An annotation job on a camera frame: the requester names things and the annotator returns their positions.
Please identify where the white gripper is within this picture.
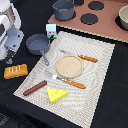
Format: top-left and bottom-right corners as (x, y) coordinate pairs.
(0, 1), (24, 64)

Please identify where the toy knife orange handle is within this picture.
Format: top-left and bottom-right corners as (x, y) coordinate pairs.
(59, 49), (98, 63)

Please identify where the brown toy sausage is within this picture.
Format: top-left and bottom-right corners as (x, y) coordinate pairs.
(23, 80), (47, 96)

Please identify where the orange toy bread loaf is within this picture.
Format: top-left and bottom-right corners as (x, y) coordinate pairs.
(4, 64), (28, 79)

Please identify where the toy fork orange handle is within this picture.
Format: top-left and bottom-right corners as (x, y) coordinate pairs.
(45, 70), (86, 89)

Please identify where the beige bowl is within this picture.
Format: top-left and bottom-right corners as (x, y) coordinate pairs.
(119, 5), (128, 30)

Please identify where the dark grey cooking pot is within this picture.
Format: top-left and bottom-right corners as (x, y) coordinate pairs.
(52, 0), (74, 20)

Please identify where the dark blue frying pan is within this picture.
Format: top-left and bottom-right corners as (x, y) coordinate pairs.
(26, 34), (50, 65)

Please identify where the yellow toy cheese wedge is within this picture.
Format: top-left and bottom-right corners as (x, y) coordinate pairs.
(47, 88), (68, 104)

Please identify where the light blue milk carton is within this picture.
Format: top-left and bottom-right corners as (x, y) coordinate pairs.
(46, 24), (57, 39)

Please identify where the beige woven placemat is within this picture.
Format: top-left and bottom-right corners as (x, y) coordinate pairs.
(14, 31), (115, 128)

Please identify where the round wooden plate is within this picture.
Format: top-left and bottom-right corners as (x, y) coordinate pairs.
(56, 55), (83, 78)

